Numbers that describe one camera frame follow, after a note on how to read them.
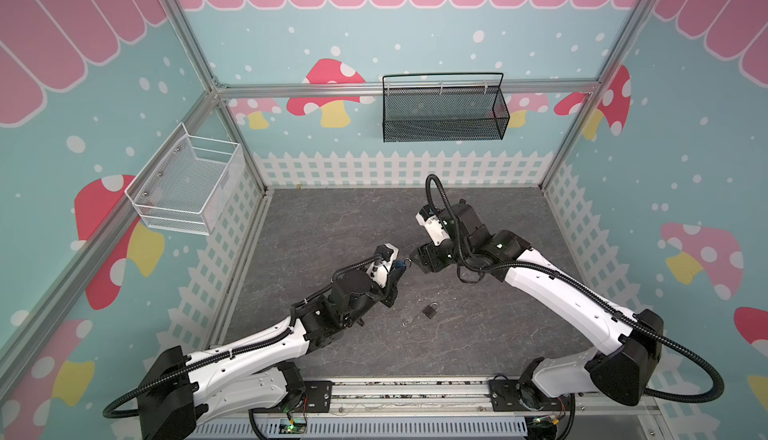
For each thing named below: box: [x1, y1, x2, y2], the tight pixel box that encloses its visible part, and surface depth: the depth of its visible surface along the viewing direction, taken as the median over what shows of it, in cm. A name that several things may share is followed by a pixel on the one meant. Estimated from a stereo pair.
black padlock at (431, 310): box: [422, 302, 439, 319], surface depth 91 cm
